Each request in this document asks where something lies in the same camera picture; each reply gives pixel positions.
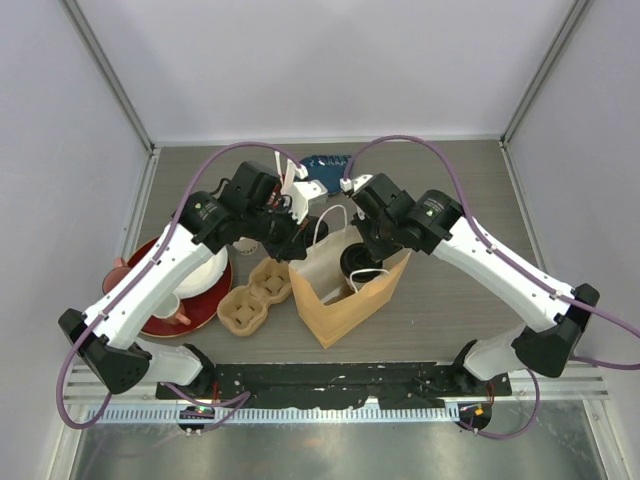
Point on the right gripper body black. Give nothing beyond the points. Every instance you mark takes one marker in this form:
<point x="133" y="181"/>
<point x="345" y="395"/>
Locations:
<point x="376" y="236"/>

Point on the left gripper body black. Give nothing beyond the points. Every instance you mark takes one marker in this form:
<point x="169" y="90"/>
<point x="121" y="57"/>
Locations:
<point x="276" y="229"/>

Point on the brown pulp cup carrier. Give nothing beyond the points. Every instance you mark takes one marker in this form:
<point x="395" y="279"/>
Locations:
<point x="245" y="308"/>

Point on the brown paper bag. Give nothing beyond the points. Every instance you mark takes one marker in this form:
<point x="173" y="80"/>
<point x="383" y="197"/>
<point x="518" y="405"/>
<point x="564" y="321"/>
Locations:
<point x="324" y="302"/>

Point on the stack of white paper cups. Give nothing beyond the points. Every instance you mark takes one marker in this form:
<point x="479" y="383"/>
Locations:
<point x="246" y="246"/>

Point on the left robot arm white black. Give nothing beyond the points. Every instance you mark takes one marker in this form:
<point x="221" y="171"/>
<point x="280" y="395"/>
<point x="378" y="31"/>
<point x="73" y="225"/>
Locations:
<point x="106" y="333"/>

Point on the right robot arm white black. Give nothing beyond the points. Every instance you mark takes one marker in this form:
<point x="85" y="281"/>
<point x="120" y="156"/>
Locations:
<point x="554" y="314"/>

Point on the white paper plates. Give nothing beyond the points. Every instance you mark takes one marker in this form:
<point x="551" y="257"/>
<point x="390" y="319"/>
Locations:
<point x="204" y="277"/>

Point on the blue ceramic leaf dish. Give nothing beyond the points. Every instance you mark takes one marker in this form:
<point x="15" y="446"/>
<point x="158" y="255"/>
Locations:
<point x="327" y="169"/>

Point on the red round tray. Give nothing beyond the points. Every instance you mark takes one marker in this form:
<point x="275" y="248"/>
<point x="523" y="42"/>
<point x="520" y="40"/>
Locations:
<point x="200" y="309"/>

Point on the pink mug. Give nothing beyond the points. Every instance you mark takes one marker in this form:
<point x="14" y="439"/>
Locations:
<point x="119" y="271"/>

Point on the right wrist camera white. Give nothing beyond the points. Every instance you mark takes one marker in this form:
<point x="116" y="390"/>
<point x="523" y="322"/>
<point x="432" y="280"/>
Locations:
<point x="352" y="185"/>

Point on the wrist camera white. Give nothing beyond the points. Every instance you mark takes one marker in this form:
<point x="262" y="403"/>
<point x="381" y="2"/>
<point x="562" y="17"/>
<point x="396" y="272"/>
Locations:
<point x="352" y="185"/>
<point x="303" y="193"/>

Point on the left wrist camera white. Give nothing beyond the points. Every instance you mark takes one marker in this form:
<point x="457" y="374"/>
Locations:
<point x="303" y="193"/>

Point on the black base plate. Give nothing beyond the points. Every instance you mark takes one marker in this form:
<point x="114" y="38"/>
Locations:
<point x="327" y="386"/>

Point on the white slotted cable duct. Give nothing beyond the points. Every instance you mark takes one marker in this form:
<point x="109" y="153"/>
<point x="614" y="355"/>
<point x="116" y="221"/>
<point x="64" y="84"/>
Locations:
<point x="184" y="414"/>

